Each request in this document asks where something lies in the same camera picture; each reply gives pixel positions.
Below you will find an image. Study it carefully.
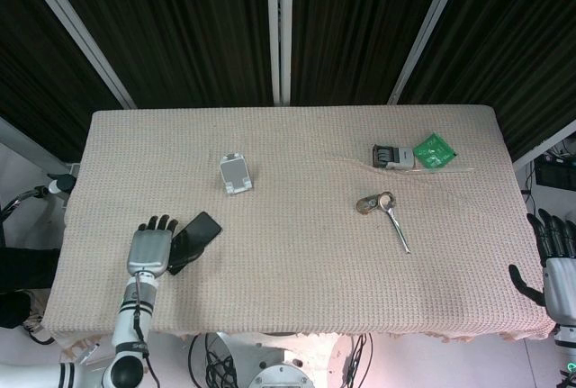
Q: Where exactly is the dark clothed person leg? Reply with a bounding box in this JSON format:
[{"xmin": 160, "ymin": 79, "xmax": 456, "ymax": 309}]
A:
[{"xmin": 0, "ymin": 247, "xmax": 62, "ymax": 329}]

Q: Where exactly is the black smartphone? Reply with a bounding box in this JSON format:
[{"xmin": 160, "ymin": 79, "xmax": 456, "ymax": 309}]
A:
[{"xmin": 166, "ymin": 211, "xmax": 223, "ymax": 276}]

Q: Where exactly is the white aluminium frame rail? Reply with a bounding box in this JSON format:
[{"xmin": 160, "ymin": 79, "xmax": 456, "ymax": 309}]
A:
[
  {"xmin": 0, "ymin": 115, "xmax": 68, "ymax": 174},
  {"xmin": 512, "ymin": 120, "xmax": 576, "ymax": 171}
]

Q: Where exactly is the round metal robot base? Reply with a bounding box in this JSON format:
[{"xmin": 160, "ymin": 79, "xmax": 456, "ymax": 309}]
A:
[{"xmin": 248, "ymin": 362, "xmax": 315, "ymax": 388}]

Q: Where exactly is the black white handle grip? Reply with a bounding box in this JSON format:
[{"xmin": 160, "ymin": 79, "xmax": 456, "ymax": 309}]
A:
[{"xmin": 46, "ymin": 173, "xmax": 76, "ymax": 195}]

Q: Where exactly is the clear plastic straw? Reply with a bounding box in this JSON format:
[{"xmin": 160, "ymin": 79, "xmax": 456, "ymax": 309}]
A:
[{"xmin": 386, "ymin": 164, "xmax": 476, "ymax": 176}]

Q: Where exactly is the metal spoon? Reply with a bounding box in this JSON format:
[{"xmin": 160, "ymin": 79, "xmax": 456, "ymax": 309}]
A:
[{"xmin": 375, "ymin": 190, "xmax": 413, "ymax": 255}]

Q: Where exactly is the green foil packet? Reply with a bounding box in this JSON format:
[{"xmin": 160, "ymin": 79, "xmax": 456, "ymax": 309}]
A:
[{"xmin": 412, "ymin": 131, "xmax": 457, "ymax": 170}]

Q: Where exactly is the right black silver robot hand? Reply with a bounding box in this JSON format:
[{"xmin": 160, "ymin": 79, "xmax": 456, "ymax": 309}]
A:
[{"xmin": 508, "ymin": 208, "xmax": 576, "ymax": 326}]

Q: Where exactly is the white aluminium frame post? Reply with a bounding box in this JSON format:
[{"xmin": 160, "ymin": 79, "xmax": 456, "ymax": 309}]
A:
[
  {"xmin": 14, "ymin": 0, "xmax": 137, "ymax": 109},
  {"xmin": 265, "ymin": 0, "xmax": 294, "ymax": 106},
  {"xmin": 386, "ymin": 0, "xmax": 470, "ymax": 104}
]

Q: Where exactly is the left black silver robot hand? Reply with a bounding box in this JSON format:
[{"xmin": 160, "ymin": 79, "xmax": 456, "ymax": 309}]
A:
[{"xmin": 127, "ymin": 213, "xmax": 179, "ymax": 278}]

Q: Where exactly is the black cable bundle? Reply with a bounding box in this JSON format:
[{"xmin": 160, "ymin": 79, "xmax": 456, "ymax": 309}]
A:
[{"xmin": 187, "ymin": 332, "xmax": 238, "ymax": 388}]

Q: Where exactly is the white folding phone stand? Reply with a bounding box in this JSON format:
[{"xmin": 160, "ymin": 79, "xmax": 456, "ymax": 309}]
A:
[{"xmin": 219, "ymin": 151, "xmax": 254, "ymax": 197}]

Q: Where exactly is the grey black date stamp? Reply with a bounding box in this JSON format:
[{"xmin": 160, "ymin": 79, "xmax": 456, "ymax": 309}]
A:
[{"xmin": 371, "ymin": 143, "xmax": 416, "ymax": 170}]

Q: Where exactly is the beige waffle weave tablecloth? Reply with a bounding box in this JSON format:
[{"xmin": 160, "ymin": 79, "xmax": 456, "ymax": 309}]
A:
[{"xmin": 41, "ymin": 104, "xmax": 557, "ymax": 345}]

